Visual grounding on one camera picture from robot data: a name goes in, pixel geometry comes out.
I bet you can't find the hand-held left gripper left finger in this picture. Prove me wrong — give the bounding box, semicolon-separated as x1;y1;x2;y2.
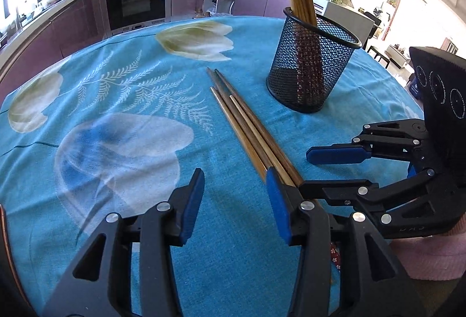
42;168;205;317

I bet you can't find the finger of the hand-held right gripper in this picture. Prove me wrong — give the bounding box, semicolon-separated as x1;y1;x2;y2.
299;168;466;239
306;119;428;165

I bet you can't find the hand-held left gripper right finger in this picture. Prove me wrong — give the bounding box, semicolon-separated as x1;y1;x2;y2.
266;167;426;317

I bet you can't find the brown wooden chopstick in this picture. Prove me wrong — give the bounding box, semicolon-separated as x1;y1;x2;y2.
214;69;304;184
207;67;288;190
210;86;270;176
229;95;296;188

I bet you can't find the black mesh utensil holder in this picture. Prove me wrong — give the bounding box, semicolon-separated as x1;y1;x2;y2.
266;7;363;114

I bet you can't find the person's right forearm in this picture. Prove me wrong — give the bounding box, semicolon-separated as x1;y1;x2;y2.
388;215;466;281

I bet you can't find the blue floral tablecloth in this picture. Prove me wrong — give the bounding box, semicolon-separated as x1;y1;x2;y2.
0;15;425;317

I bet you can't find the black stool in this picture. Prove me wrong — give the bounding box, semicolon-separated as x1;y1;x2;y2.
367;45;391;71

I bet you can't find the black chair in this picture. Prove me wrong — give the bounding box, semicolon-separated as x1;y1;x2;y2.
364;11;382;28

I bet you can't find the black built-in oven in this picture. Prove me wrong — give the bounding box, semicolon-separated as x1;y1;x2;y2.
104;0;172;35

